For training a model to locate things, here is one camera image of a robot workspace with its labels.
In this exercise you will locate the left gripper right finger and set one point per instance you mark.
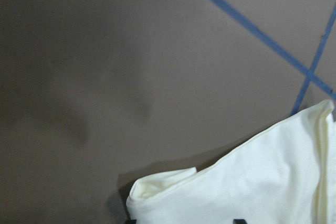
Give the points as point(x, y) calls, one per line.
point(239, 221)

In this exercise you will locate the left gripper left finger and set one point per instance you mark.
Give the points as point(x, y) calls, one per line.
point(130, 222)

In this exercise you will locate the cream long-sleeve cat shirt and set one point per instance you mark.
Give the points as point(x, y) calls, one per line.
point(285, 174)

